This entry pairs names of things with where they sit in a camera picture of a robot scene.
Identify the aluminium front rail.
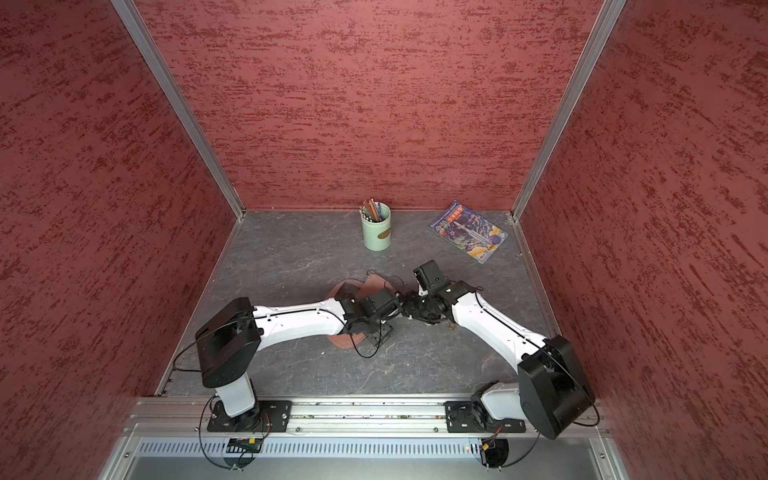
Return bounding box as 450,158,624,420
123,394,535,438

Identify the colourful comic book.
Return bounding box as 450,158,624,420
429,200,508,264

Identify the corner aluminium post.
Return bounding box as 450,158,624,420
511,0,626,223
111,0,246,221

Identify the right corner aluminium post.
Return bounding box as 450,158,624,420
511,0,626,223

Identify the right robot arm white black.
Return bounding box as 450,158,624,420
402,281,596,440

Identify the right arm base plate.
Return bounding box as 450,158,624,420
444,401,526,434

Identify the left corner aluminium post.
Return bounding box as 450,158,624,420
111,0,246,221

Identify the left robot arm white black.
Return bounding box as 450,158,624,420
195,288,401,418

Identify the mint green pencil cup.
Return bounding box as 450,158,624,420
360,202,391,252

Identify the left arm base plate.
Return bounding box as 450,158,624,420
206,399,293,433

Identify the coloured pencils bundle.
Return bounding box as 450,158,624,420
360,199,383,223

